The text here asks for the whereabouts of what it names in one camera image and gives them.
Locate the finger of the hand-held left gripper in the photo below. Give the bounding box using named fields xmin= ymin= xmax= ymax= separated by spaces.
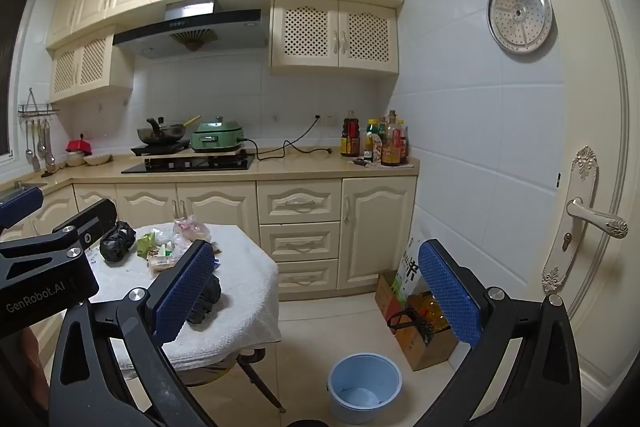
xmin=0 ymin=187 xmax=45 ymax=230
xmin=0 ymin=198 xmax=119 ymax=259

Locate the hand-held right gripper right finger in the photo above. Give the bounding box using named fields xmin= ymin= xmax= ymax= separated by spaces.
xmin=415 ymin=239 xmax=582 ymax=427

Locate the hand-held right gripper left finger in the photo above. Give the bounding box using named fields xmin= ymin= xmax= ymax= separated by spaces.
xmin=48 ymin=239 xmax=218 ymax=427

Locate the blue plastic bucket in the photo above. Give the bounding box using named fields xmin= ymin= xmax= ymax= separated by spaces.
xmin=327 ymin=353 xmax=404 ymax=426

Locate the person's left forearm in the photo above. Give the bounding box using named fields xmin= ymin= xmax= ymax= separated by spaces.
xmin=17 ymin=327 xmax=52 ymax=408

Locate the black plastic bag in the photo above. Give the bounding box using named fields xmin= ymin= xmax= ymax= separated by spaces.
xmin=187 ymin=274 xmax=223 ymax=326
xmin=99 ymin=221 xmax=137 ymax=263

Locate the beige packet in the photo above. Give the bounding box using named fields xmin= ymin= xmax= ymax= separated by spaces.
xmin=148 ymin=255 xmax=179 ymax=276

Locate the white green rice bag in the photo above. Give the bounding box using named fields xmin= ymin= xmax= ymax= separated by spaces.
xmin=392 ymin=234 xmax=437 ymax=306

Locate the table with white towel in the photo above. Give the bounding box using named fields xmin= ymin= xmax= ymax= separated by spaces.
xmin=86 ymin=223 xmax=282 ymax=367

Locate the brown cardboard box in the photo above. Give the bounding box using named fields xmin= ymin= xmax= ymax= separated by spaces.
xmin=375 ymin=270 xmax=409 ymax=321

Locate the pink clear plastic bag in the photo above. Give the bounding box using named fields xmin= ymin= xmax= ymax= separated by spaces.
xmin=172 ymin=215 xmax=211 ymax=242

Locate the red pot lid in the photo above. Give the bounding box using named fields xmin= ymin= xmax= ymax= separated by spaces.
xmin=66 ymin=132 xmax=94 ymax=154

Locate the cream base cabinet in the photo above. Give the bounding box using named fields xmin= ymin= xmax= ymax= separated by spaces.
xmin=0 ymin=154 xmax=421 ymax=358

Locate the metal utensil rack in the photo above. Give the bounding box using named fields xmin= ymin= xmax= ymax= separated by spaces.
xmin=17 ymin=88 xmax=60 ymax=118

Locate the black wok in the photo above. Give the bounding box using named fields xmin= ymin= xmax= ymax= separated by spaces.
xmin=137 ymin=122 xmax=192 ymax=146

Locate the cream cabinet drawer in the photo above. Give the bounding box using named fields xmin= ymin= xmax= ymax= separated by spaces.
xmin=256 ymin=180 xmax=343 ymax=225
xmin=274 ymin=259 xmax=340 ymax=294
xmin=259 ymin=222 xmax=342 ymax=263

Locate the green electric pot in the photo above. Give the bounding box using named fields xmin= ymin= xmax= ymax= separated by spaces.
xmin=189 ymin=117 xmax=246 ymax=153

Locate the cream lattice door cabinet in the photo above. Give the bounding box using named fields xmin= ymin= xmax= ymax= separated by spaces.
xmin=270 ymin=0 xmax=401 ymax=80
xmin=47 ymin=26 xmax=135 ymax=104

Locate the clear brown sauce bottle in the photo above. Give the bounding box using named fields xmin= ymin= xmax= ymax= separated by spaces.
xmin=380 ymin=109 xmax=401 ymax=167

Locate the orange label bottle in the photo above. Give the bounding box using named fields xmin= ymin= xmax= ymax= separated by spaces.
xmin=394 ymin=119 xmax=410 ymax=158

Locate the yellow cap bottle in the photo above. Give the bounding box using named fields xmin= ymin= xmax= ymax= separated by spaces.
xmin=366 ymin=118 xmax=383 ymax=160

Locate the dark oil bottle red label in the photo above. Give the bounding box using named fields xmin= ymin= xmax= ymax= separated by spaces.
xmin=341 ymin=110 xmax=361 ymax=158

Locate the black range hood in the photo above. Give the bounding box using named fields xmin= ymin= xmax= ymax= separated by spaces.
xmin=112 ymin=0 xmax=271 ymax=60

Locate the white door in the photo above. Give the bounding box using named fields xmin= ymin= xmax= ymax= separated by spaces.
xmin=507 ymin=0 xmax=640 ymax=408

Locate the round steel steamer plate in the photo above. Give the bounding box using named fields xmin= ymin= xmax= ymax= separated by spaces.
xmin=487 ymin=0 xmax=554 ymax=54

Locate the ornate door handle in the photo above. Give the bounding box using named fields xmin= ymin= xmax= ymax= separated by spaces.
xmin=542 ymin=146 xmax=629 ymax=294

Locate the black power cable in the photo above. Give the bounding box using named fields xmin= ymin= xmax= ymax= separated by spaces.
xmin=242 ymin=116 xmax=332 ymax=162

